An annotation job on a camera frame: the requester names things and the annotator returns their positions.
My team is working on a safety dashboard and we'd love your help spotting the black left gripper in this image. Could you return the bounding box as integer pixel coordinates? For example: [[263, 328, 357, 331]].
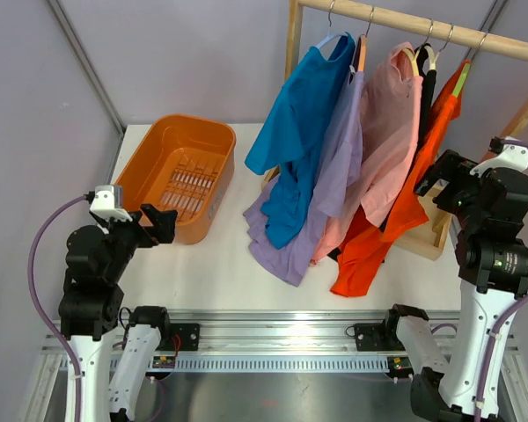
[[97, 202, 177, 281]]

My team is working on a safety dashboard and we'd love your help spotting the orange t shirt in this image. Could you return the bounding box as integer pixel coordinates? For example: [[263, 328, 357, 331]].
[[331, 60, 467, 297]]

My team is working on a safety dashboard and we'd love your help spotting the lime green hanger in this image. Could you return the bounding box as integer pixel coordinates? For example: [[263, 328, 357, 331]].
[[452, 33, 488, 98]]

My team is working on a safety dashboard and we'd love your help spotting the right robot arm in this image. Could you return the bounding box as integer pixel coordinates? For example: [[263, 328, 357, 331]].
[[381, 143, 528, 421]]

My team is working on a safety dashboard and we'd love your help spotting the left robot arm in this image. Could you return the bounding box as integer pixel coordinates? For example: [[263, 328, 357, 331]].
[[59, 204, 178, 421]]

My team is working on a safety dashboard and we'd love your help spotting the pink t shirt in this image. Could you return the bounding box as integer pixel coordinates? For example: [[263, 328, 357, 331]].
[[312, 42, 422, 264]]

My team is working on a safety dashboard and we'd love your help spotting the black t shirt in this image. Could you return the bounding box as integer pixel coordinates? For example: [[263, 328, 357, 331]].
[[416, 52, 437, 152]]

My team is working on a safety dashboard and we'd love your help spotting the lilac t shirt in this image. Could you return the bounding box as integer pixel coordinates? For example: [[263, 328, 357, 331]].
[[243, 69, 363, 287]]

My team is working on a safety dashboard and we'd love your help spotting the white hanger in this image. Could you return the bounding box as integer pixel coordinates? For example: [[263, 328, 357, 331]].
[[419, 23, 454, 70]]

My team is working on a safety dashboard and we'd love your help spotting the cream yellow hanger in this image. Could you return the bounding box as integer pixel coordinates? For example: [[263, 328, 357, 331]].
[[401, 19, 434, 76]]

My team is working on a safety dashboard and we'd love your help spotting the orange brown hanger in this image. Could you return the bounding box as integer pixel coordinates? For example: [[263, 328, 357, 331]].
[[353, 5, 375, 72]]

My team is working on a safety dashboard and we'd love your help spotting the blue t shirt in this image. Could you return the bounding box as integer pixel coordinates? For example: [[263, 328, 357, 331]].
[[245, 33, 356, 249]]

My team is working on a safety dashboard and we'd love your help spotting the light blue hanger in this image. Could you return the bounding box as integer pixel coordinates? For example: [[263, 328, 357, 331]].
[[315, 0, 348, 49]]

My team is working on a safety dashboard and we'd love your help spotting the orange plastic basket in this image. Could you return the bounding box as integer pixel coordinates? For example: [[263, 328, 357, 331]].
[[116, 114, 236, 244]]

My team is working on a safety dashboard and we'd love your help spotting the wooden clothes rack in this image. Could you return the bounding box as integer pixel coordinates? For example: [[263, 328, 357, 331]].
[[284, 1, 528, 260]]

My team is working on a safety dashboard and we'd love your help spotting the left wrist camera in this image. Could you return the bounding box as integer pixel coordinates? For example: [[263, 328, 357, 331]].
[[89, 185, 132, 222]]

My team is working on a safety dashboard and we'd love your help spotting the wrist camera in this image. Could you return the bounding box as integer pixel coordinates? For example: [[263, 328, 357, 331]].
[[470, 136, 528, 178], [89, 185, 132, 222]]

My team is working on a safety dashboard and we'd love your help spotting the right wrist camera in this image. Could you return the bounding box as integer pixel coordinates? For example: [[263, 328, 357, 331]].
[[470, 136, 528, 178]]

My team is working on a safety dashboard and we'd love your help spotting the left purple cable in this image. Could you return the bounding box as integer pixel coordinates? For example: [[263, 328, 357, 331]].
[[28, 195, 93, 422]]

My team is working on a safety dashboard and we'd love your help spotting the aluminium mounting rail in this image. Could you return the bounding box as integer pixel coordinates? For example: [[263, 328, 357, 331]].
[[26, 309, 528, 422]]

